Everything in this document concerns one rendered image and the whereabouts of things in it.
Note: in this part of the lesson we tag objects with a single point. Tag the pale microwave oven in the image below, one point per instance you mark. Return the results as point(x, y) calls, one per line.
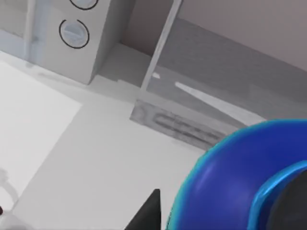
point(72, 48)

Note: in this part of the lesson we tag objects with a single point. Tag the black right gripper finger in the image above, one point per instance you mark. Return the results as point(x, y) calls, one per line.
point(150, 213)

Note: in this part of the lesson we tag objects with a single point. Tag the round microwave knob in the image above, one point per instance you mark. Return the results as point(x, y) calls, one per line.
point(74, 33)
point(84, 3)

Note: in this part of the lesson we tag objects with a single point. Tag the grey cabinet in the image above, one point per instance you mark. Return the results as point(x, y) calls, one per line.
point(196, 91)

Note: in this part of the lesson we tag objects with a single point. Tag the blue bowl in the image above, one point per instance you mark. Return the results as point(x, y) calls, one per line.
point(220, 182)

